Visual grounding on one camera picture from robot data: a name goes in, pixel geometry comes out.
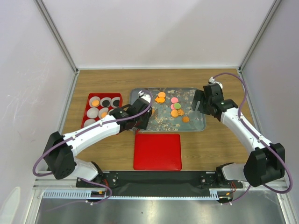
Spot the orange round waffle cookie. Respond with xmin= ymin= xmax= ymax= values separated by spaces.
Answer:
xmin=171 ymin=110 xmax=179 ymax=118

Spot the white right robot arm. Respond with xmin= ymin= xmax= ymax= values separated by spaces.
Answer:
xmin=191 ymin=80 xmax=285 ymax=188

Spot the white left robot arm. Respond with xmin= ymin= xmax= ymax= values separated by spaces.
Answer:
xmin=43 ymin=90 xmax=153 ymax=187

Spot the orange swirl cookie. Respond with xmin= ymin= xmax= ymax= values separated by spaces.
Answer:
xmin=182 ymin=116 xmax=190 ymax=123

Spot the orange flower cookie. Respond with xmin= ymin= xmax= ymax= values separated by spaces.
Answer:
xmin=177 ymin=109 xmax=184 ymax=116

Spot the orange fish cookie top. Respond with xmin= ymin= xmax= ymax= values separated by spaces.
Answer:
xmin=155 ymin=97 xmax=165 ymax=103

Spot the orange round cookie top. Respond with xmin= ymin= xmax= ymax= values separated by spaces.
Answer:
xmin=158 ymin=92 xmax=166 ymax=98

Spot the green round cookie upper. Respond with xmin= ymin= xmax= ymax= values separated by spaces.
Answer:
xmin=173 ymin=103 xmax=181 ymax=110

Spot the pink round cookie upper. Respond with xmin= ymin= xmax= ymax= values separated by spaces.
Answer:
xmin=171 ymin=97 xmax=178 ymax=104

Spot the floral metal serving tray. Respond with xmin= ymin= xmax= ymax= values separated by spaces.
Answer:
xmin=127 ymin=87 xmax=207 ymax=133

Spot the red cookie box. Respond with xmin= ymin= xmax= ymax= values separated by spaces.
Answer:
xmin=81 ymin=93 xmax=123 ymax=128

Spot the red box lid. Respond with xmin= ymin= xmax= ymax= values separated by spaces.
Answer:
xmin=133 ymin=134 xmax=182 ymax=171

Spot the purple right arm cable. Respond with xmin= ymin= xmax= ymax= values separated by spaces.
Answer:
xmin=211 ymin=72 xmax=294 ymax=206

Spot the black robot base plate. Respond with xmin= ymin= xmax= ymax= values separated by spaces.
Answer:
xmin=76 ymin=170 xmax=236 ymax=197

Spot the white cable duct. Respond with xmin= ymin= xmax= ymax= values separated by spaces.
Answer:
xmin=43 ymin=189 xmax=231 ymax=200

